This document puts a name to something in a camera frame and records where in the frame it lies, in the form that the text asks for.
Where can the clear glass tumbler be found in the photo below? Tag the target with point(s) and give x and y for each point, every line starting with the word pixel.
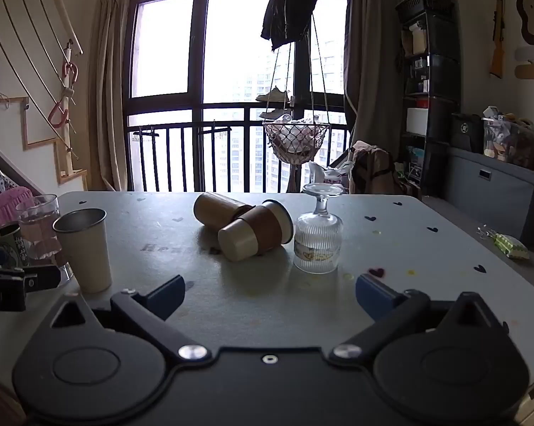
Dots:
pixel 38 226

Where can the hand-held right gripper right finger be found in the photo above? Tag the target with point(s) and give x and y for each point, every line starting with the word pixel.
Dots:
pixel 373 295

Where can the wooden toy rifle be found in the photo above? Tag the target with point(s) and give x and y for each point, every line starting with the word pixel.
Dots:
pixel 498 40

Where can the green printed mug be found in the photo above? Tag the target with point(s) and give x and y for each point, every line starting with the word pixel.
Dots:
pixel 10 244

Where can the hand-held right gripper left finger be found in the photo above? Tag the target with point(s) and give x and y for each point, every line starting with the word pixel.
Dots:
pixel 168 296

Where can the metal cup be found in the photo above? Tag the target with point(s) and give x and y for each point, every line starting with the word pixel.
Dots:
pixel 85 253

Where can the brown sleeved paper cup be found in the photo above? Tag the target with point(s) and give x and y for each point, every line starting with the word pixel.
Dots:
pixel 258 230

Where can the wooden stair railing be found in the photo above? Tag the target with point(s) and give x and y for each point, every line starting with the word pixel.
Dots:
pixel 31 53

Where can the tan paper cup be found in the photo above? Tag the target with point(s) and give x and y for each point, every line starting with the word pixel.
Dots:
pixel 218 211

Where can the white plastic bag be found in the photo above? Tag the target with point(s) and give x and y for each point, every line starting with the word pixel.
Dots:
pixel 329 173

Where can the black balcony railing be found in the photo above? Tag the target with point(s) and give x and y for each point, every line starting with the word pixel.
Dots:
pixel 182 159

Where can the hanging net basket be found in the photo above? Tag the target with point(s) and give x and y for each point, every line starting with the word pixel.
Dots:
pixel 295 140

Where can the black shelf unit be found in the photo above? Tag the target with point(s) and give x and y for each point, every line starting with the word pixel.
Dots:
pixel 440 75

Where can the ribbed clear stem glass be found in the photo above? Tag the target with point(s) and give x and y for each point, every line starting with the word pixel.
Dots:
pixel 318 239

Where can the black storage box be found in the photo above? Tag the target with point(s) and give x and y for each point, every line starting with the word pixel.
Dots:
pixel 466 132

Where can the beige curtain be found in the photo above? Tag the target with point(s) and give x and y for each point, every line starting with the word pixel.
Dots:
pixel 369 75
pixel 109 97

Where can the green snack packet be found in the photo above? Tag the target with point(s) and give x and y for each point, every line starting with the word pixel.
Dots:
pixel 511 246

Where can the clear plastic bin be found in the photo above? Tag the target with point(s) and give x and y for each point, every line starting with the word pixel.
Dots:
pixel 509 144

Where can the black hanging jacket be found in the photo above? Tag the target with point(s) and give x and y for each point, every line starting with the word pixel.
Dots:
pixel 291 4

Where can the grey storage box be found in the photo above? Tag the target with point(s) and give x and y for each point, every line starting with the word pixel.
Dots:
pixel 493 191

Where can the pink cloth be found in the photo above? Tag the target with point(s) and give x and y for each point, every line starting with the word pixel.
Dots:
pixel 7 208

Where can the brown backpack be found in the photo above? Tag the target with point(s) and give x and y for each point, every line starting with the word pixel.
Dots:
pixel 373 168

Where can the light sneaker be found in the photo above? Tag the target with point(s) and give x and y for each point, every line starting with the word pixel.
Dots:
pixel 278 113
pixel 273 95

